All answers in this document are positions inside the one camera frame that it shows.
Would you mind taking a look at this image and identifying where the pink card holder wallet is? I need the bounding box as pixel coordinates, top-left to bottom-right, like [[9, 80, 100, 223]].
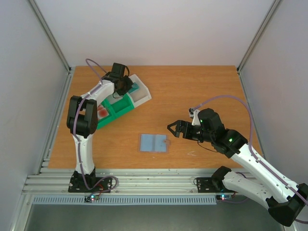
[[139, 134, 170, 153]]

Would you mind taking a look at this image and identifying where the teal striped card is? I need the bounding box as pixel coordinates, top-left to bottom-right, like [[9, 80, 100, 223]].
[[128, 82, 139, 93]]

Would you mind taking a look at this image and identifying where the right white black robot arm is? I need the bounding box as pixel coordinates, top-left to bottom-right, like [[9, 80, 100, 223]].
[[167, 108, 308, 227]]

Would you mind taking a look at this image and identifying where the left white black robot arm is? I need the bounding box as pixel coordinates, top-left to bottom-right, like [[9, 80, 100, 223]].
[[66, 63, 133, 193]]

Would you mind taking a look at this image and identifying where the white translucent plastic bin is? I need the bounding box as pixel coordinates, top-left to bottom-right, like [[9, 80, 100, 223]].
[[122, 74, 152, 108]]

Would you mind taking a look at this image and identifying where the green plastic bin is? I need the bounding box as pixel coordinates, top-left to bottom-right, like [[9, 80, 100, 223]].
[[97, 95, 133, 129]]

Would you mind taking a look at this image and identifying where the right small circuit board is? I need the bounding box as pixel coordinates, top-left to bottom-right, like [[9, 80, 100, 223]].
[[216, 194, 235, 201]]

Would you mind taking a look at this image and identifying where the small circuit board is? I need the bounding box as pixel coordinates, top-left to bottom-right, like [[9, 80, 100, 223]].
[[216, 194, 235, 201], [84, 195, 100, 203]]

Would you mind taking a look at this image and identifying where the left small circuit board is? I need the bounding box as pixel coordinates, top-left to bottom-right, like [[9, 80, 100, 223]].
[[84, 195, 100, 203]]

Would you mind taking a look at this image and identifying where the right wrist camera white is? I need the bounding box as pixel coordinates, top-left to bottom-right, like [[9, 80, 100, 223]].
[[189, 108, 201, 126]]

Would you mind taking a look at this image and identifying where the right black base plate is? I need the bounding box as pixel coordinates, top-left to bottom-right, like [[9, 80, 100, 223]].
[[194, 177, 226, 193]]

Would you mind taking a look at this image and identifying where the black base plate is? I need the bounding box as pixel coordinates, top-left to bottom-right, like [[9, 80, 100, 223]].
[[194, 177, 226, 193], [68, 171, 113, 193]]

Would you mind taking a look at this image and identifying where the left aluminium corner post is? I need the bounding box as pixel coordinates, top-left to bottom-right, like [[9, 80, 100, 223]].
[[27, 0, 72, 73]]

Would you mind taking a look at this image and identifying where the aluminium corner post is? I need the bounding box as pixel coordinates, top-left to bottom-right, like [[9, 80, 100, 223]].
[[27, 0, 72, 73], [237, 0, 282, 74]]

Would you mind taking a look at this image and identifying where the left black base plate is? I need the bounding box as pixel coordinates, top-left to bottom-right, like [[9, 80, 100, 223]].
[[68, 171, 113, 193]]

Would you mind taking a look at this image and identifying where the aluminium rail frame front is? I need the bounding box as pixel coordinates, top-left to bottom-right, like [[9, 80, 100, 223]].
[[22, 167, 216, 195]]

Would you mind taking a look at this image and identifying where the right aluminium corner post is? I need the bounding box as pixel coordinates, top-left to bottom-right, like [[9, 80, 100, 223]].
[[237, 0, 282, 74]]

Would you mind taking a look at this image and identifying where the grey slotted cable duct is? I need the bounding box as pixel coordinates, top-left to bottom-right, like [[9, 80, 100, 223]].
[[33, 195, 217, 205]]

